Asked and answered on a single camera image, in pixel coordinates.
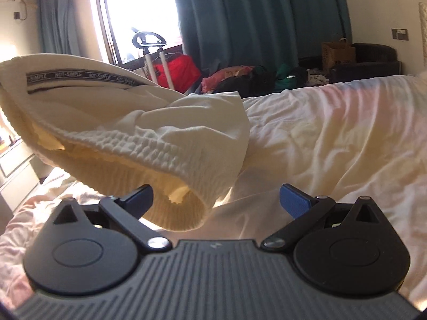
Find pile of clothes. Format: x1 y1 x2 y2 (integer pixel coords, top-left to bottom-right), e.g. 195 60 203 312
196 64 330 98

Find pastel bed sheet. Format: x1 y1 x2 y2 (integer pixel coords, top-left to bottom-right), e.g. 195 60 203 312
0 73 427 311

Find white dresser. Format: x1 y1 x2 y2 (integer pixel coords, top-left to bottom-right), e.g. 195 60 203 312
1 139 39 213

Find red bag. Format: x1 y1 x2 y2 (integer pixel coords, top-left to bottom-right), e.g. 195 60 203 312
153 54 201 93

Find brown paper bag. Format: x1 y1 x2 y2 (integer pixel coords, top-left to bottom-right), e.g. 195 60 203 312
321 38 356 74

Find black armchair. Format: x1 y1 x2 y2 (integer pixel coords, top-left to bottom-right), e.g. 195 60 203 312
329 43 402 83

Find garment steamer stand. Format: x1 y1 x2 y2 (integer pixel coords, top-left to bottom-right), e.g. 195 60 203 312
131 27 176 90

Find teal left curtain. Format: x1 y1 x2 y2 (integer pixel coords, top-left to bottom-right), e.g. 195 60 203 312
35 0 103 62

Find teal curtain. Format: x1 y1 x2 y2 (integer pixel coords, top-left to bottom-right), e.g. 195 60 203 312
175 0 352 72
35 0 103 62

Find teal right curtain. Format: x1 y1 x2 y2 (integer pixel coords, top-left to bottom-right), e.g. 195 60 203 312
175 0 352 72

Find quilted cream headboard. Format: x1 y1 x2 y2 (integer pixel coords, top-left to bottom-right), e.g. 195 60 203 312
418 2 427 66

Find wall socket plate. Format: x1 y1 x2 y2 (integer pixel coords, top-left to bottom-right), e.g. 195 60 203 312
392 28 409 41

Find window frame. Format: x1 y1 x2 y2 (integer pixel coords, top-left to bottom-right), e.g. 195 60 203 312
94 0 182 70

